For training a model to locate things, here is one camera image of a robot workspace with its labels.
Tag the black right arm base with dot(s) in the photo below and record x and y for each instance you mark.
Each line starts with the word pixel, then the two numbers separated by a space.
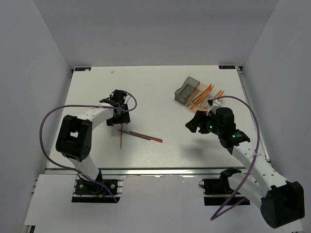
pixel 217 190

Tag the yellow plastic knife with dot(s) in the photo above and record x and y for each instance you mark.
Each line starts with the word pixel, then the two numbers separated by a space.
pixel 200 98

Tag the smoky grey plastic container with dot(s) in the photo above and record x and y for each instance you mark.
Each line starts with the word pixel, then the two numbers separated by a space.
pixel 188 88

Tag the blue plastic knife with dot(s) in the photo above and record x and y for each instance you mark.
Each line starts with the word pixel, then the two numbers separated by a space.
pixel 202 94

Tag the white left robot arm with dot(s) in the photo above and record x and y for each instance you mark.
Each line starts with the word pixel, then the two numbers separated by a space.
pixel 75 135

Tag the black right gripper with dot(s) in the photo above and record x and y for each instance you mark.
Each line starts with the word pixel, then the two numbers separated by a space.
pixel 199 119

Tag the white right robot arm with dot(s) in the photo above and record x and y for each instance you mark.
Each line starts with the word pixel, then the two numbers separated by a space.
pixel 279 200

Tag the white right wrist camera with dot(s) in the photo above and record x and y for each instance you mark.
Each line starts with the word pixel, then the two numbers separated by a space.
pixel 213 105

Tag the orange plastic knife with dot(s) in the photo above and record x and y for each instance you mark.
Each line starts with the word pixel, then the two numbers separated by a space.
pixel 193 105

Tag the yellow plastic fork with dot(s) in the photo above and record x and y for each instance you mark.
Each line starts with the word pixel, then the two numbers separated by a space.
pixel 219 94
pixel 207 105

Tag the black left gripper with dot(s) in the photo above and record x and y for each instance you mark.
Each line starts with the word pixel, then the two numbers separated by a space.
pixel 124 119

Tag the blue corner label sticker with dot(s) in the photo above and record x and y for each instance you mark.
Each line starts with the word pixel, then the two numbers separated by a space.
pixel 82 69
pixel 227 67

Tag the clear plastic container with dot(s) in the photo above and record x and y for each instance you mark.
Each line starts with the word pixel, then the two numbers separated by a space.
pixel 204 102

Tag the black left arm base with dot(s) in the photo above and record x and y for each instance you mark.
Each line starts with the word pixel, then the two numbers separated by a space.
pixel 88 192

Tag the blue chopstick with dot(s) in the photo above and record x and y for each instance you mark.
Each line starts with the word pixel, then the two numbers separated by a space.
pixel 135 135
pixel 145 136

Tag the amber plastic container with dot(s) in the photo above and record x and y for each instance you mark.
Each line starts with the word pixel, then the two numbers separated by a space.
pixel 200 88

